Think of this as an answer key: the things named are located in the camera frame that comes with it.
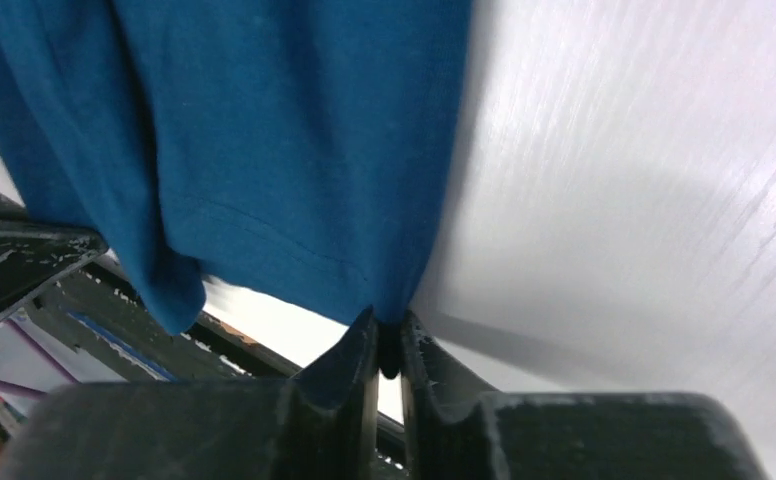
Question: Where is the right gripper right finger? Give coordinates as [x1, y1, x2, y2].
[399, 314, 765, 479]

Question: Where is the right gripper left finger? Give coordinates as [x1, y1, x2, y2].
[0, 310, 379, 479]

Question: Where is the dark blue t shirt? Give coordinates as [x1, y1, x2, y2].
[0, 0, 475, 337]

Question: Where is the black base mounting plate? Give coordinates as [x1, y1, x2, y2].
[0, 173, 408, 480]

